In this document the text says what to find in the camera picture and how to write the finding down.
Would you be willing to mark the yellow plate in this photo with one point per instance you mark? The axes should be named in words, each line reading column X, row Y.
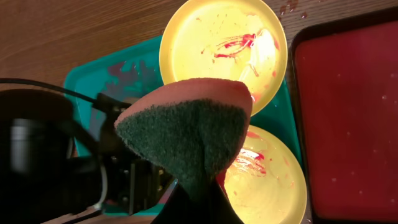
column 265, row 184
column 239, row 40

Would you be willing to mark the red black-rimmed tray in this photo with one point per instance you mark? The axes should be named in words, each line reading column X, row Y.
column 345, row 73

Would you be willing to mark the teal plastic tray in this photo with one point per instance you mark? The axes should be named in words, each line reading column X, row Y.
column 134, row 72

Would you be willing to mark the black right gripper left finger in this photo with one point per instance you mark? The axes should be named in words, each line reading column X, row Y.
column 177, row 210

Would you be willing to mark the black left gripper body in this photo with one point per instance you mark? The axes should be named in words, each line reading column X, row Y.
column 135, row 186

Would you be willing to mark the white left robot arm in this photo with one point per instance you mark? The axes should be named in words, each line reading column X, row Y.
column 51, row 166

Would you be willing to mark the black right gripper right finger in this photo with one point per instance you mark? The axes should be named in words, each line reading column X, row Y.
column 215, row 207

